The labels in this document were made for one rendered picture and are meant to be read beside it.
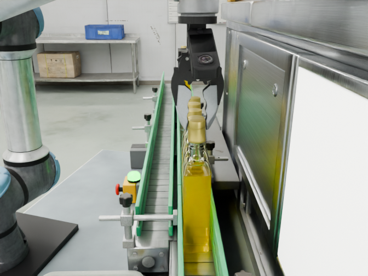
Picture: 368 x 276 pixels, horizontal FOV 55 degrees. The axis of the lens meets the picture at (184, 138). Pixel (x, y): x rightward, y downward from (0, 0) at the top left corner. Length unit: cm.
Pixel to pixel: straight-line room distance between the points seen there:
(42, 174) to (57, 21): 603
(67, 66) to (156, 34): 166
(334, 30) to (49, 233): 92
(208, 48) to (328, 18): 23
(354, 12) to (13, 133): 81
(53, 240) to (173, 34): 581
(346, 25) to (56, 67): 610
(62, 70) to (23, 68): 543
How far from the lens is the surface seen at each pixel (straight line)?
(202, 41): 63
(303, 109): 49
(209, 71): 57
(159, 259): 83
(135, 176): 120
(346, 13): 41
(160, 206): 96
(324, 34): 45
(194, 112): 79
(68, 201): 130
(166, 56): 669
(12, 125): 98
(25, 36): 92
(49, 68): 644
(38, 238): 111
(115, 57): 678
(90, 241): 109
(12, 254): 102
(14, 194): 97
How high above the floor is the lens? 138
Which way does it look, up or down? 20 degrees down
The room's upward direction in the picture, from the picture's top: straight up
